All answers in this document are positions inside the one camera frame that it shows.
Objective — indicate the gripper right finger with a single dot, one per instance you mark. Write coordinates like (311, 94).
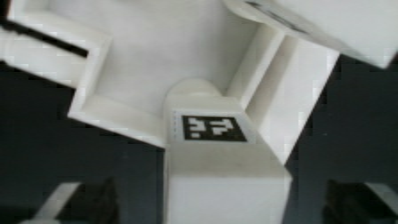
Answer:
(361, 203)

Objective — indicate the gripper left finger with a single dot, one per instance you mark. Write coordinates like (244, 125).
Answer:
(80, 204)

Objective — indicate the white chair leg block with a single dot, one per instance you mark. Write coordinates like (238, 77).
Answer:
(226, 181)

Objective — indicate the white chair seat part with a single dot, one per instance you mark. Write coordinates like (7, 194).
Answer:
(187, 74)

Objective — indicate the white chair leg with tag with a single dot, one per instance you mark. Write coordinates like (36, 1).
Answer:
(350, 25)

